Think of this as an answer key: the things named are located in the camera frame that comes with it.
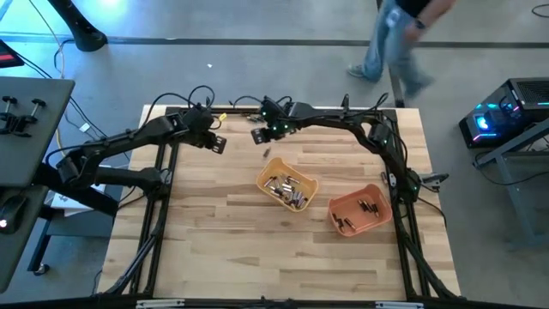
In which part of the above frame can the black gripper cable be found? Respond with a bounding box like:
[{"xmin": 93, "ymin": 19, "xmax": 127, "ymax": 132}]
[
  {"xmin": 145, "ymin": 84, "xmax": 224, "ymax": 130},
  {"xmin": 231, "ymin": 92, "xmax": 389, "ymax": 128}
]

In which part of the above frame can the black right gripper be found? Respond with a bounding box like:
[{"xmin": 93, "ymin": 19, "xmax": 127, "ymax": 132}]
[{"xmin": 246, "ymin": 97, "xmax": 298, "ymax": 135}]

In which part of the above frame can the orange plastic bin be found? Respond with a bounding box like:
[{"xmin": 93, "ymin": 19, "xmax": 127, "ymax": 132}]
[{"xmin": 328, "ymin": 183, "xmax": 394, "ymax": 238}]

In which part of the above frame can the black computer tower with lights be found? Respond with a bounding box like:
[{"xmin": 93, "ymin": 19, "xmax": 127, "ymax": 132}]
[{"xmin": 457, "ymin": 76, "xmax": 549, "ymax": 149}]

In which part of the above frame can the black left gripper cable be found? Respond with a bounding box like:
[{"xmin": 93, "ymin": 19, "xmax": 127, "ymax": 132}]
[{"xmin": 145, "ymin": 84, "xmax": 224, "ymax": 130}]

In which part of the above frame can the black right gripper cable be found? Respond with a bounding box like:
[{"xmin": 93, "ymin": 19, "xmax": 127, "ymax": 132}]
[{"xmin": 231, "ymin": 92, "xmax": 389, "ymax": 128}]

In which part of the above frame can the black device with red screen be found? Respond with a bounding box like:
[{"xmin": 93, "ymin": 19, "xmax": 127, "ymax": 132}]
[{"xmin": 0, "ymin": 39, "xmax": 26, "ymax": 70}]

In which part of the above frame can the black pedestal stand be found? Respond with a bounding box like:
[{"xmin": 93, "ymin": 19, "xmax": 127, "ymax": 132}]
[{"xmin": 46, "ymin": 0, "xmax": 109, "ymax": 53}]

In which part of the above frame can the white frame bracket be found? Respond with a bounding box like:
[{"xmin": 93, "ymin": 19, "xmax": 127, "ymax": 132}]
[
  {"xmin": 375, "ymin": 300, "xmax": 425, "ymax": 309},
  {"xmin": 135, "ymin": 299, "xmax": 186, "ymax": 309}
]

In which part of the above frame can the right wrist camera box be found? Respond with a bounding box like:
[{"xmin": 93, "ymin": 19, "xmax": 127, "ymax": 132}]
[{"xmin": 250, "ymin": 127, "xmax": 271, "ymax": 145}]

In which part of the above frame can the white printed box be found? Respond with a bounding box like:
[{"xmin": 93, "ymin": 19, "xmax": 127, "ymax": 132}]
[{"xmin": 50, "ymin": 184, "xmax": 109, "ymax": 211}]

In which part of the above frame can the grey table clamp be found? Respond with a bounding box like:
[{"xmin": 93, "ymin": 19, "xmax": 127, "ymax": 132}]
[{"xmin": 421, "ymin": 172, "xmax": 450, "ymax": 191}]

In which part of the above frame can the black clamp mount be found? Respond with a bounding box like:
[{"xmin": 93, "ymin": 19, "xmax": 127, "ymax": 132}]
[{"xmin": 0, "ymin": 95, "xmax": 47, "ymax": 138}]

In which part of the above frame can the yellow plastic bin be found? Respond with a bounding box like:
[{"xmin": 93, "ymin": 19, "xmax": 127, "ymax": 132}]
[{"xmin": 255, "ymin": 156, "xmax": 320, "ymax": 213}]

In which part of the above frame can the black computer mouse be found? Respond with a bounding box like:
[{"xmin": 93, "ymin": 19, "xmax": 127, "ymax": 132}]
[{"xmin": 0, "ymin": 194, "xmax": 27, "ymax": 235}]

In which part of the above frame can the grey side desk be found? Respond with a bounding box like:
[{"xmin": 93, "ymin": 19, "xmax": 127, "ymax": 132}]
[{"xmin": 0, "ymin": 76, "xmax": 120, "ymax": 294}]

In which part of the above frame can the yellow cable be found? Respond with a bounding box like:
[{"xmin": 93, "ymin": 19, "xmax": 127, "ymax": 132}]
[{"xmin": 27, "ymin": 0, "xmax": 66, "ymax": 81}]

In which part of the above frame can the person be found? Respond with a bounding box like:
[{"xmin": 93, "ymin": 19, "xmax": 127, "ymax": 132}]
[{"xmin": 346, "ymin": 0, "xmax": 458, "ymax": 99}]

